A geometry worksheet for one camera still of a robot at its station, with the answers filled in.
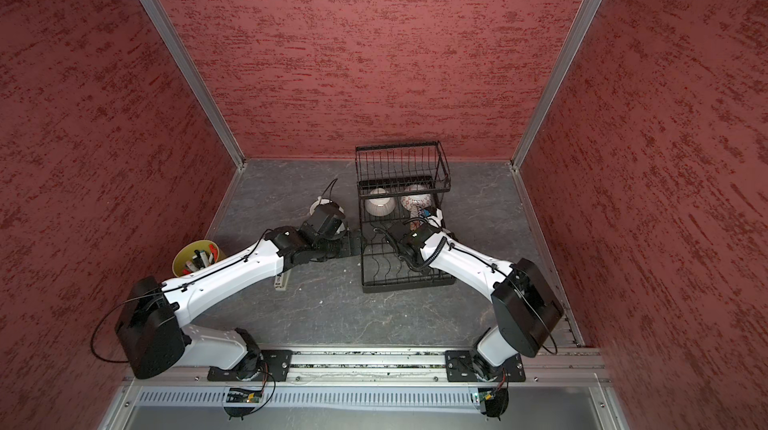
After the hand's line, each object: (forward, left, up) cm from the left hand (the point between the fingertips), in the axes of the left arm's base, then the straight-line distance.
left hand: (353, 250), depth 82 cm
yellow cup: (-2, +45, +1) cm, 46 cm away
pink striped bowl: (+21, -7, -7) cm, 23 cm away
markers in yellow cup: (-2, +43, -3) cm, 44 cm away
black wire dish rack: (+36, -13, -11) cm, 39 cm away
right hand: (+1, -28, +1) cm, 28 cm away
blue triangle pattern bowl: (+22, -19, -6) cm, 30 cm away
